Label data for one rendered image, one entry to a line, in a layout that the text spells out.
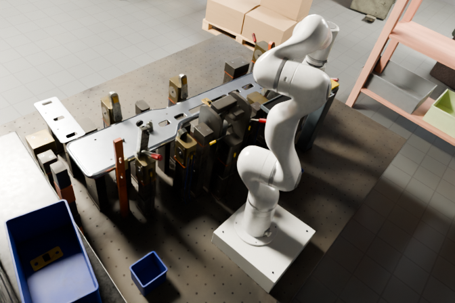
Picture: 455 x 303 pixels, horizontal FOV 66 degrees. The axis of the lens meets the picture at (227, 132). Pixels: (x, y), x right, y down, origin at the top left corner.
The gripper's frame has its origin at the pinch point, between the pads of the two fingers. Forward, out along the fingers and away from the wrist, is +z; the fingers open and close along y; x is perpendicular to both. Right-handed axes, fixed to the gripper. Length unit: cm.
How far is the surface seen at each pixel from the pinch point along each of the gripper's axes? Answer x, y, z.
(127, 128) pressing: 57, 50, 22
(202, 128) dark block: 42.1, 20.6, 10.0
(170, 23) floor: -165, 242, 122
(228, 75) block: -15, 50, 26
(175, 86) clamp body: 23, 55, 19
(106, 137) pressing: 66, 51, 22
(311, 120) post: -23.1, -2.3, 30.1
